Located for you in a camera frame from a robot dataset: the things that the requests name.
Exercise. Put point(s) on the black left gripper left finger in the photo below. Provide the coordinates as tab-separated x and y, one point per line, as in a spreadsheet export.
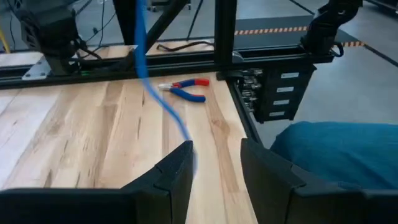
155	199

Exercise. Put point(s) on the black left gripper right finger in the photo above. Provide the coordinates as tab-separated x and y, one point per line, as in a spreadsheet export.
280	199

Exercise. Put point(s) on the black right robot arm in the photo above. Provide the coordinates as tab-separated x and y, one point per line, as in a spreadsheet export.
46	31

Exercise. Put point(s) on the person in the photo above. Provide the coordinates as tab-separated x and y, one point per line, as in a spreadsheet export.
342	155

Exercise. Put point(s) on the black drawer unit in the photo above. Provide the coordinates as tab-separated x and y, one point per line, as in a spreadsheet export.
280	93

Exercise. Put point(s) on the red and blue pliers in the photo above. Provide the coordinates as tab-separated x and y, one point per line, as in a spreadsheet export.
186	95

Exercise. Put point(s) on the black aluminium table frame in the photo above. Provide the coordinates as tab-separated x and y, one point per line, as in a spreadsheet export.
224	31

